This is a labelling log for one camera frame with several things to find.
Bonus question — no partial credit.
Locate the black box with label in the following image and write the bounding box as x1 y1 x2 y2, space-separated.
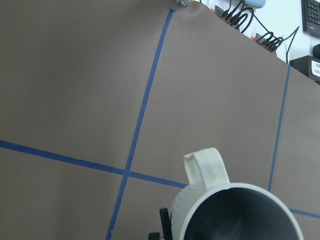
289 55 320 85

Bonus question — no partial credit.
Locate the black keyboard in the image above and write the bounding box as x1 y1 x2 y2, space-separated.
301 0 320 37

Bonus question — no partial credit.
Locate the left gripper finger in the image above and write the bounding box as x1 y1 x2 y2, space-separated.
148 207 171 240

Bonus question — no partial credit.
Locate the red usb hub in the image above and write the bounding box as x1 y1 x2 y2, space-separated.
213 5 249 30
253 31 284 53

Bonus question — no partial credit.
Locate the white mug with handle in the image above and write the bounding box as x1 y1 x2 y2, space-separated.
170 147 304 240

